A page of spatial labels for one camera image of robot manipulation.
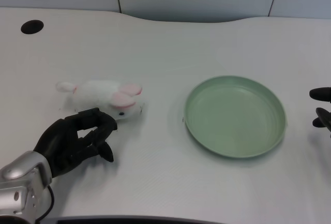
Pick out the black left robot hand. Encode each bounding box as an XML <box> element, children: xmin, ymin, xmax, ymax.
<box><xmin>33</xmin><ymin>107</ymin><xmax>118</xmax><ymax>178</ymax></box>

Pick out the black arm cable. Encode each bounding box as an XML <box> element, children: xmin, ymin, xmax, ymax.
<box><xmin>32</xmin><ymin>185</ymin><xmax>55</xmax><ymax>221</ymax></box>

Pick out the black cable grommet hole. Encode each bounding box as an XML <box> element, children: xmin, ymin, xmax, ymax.
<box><xmin>20</xmin><ymin>19</ymin><xmax>44</xmax><ymax>35</ymax></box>

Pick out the green round plate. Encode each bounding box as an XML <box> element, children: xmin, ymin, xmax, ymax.
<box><xmin>182</xmin><ymin>75</ymin><xmax>288</xmax><ymax>159</ymax></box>

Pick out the white plush rabbit doll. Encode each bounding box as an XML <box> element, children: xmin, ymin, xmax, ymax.
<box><xmin>55</xmin><ymin>80</ymin><xmax>143</xmax><ymax>120</ymax></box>

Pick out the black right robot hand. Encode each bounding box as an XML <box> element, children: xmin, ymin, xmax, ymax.
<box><xmin>309</xmin><ymin>86</ymin><xmax>331</xmax><ymax>139</ymax></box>

